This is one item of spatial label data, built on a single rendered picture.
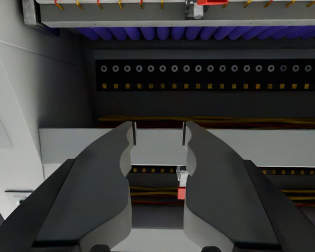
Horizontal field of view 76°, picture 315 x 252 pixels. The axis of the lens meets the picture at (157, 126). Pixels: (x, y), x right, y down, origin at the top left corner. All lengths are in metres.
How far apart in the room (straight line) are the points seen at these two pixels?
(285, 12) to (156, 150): 0.20
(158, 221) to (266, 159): 0.26
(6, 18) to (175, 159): 0.22
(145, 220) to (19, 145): 0.28
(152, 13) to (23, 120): 0.18
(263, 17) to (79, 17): 0.19
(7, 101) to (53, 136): 0.06
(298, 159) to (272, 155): 0.03
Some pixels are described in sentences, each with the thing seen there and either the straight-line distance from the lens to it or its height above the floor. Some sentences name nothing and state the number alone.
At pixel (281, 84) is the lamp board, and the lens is 0.41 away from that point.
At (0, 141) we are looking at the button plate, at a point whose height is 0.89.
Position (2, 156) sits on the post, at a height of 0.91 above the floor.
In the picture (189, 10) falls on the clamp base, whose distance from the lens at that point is 0.22.
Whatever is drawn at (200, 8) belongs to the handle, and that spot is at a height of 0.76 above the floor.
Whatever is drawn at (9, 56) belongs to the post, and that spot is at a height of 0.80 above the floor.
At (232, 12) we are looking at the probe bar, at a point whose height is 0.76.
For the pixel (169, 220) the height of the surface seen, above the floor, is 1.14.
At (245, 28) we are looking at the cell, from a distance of 0.29.
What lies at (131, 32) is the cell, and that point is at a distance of 0.29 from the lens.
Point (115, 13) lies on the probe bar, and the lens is 0.24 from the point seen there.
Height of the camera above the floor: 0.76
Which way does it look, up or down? 31 degrees up
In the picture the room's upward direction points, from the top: 179 degrees clockwise
